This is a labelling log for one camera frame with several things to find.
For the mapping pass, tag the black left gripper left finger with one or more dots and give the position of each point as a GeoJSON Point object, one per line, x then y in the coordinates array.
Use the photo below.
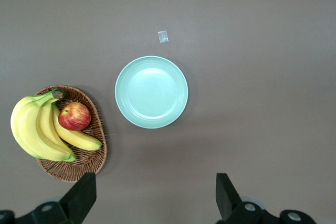
{"type": "Point", "coordinates": [78, 197]}

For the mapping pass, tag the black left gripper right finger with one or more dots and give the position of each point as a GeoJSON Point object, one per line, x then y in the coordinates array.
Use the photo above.
{"type": "Point", "coordinates": [228, 200]}

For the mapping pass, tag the pale green round plate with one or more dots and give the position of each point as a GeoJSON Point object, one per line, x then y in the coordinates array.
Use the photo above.
{"type": "Point", "coordinates": [151, 93]}

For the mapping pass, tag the brown wicker basket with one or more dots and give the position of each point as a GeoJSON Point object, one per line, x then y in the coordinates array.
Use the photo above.
{"type": "Point", "coordinates": [89, 155]}

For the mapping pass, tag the red apple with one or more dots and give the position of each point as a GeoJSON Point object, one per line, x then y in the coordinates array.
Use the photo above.
{"type": "Point", "coordinates": [74, 116]}

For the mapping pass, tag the yellow banana bunch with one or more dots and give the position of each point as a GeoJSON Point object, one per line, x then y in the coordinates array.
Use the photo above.
{"type": "Point", "coordinates": [29, 129]}

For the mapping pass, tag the large table cover sheet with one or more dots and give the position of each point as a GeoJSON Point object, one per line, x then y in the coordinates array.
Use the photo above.
{"type": "Point", "coordinates": [236, 51]}

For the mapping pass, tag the small clear tape piece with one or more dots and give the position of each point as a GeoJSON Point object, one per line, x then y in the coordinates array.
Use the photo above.
{"type": "Point", "coordinates": [162, 37]}

